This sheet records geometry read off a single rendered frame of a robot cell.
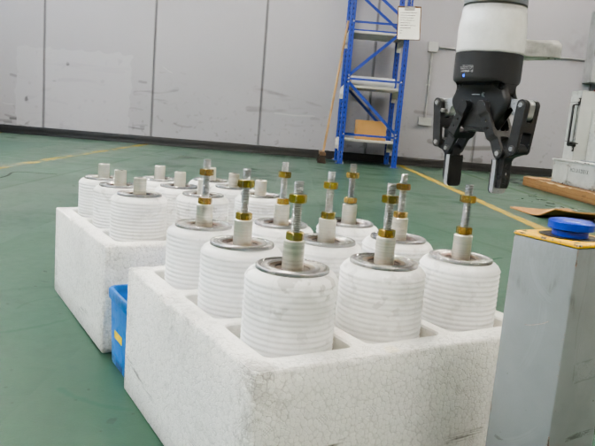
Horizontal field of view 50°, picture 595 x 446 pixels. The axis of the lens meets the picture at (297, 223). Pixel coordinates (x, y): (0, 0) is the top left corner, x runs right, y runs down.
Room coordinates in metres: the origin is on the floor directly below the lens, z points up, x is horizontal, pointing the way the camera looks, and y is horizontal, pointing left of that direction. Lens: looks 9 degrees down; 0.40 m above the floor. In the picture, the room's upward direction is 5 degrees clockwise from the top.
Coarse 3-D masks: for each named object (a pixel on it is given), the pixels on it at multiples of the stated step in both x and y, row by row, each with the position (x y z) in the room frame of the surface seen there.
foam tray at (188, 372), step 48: (144, 288) 0.79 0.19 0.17; (144, 336) 0.78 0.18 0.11; (192, 336) 0.64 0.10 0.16; (240, 336) 0.65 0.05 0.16; (336, 336) 0.64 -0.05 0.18; (432, 336) 0.66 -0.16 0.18; (480, 336) 0.67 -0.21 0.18; (144, 384) 0.77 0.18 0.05; (192, 384) 0.64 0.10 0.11; (240, 384) 0.54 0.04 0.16; (288, 384) 0.54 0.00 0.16; (336, 384) 0.57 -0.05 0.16; (384, 384) 0.60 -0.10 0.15; (432, 384) 0.63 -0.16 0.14; (480, 384) 0.67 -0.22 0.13; (192, 432) 0.63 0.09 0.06; (240, 432) 0.54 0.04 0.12; (288, 432) 0.54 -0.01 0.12; (336, 432) 0.57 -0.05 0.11; (384, 432) 0.60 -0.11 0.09; (432, 432) 0.64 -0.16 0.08; (480, 432) 0.68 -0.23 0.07
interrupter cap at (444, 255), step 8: (432, 256) 0.74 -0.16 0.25; (440, 256) 0.74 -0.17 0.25; (448, 256) 0.76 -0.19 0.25; (472, 256) 0.76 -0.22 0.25; (480, 256) 0.76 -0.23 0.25; (456, 264) 0.71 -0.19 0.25; (464, 264) 0.71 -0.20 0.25; (472, 264) 0.71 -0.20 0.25; (480, 264) 0.71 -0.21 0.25; (488, 264) 0.72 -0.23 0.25
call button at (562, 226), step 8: (552, 224) 0.57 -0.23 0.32; (560, 224) 0.57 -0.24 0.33; (568, 224) 0.56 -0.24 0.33; (576, 224) 0.56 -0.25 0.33; (584, 224) 0.56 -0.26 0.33; (592, 224) 0.57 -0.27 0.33; (552, 232) 0.58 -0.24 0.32; (560, 232) 0.57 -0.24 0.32; (568, 232) 0.57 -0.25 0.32; (576, 232) 0.56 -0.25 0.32; (584, 232) 0.56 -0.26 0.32; (592, 232) 0.57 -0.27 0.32
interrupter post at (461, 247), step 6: (456, 234) 0.75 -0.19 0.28; (456, 240) 0.74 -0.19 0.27; (462, 240) 0.74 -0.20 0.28; (468, 240) 0.74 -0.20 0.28; (456, 246) 0.74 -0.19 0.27; (462, 246) 0.74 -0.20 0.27; (468, 246) 0.74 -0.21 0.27; (456, 252) 0.74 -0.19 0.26; (462, 252) 0.74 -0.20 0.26; (468, 252) 0.74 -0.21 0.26; (456, 258) 0.74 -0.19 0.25; (462, 258) 0.74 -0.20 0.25; (468, 258) 0.74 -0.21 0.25
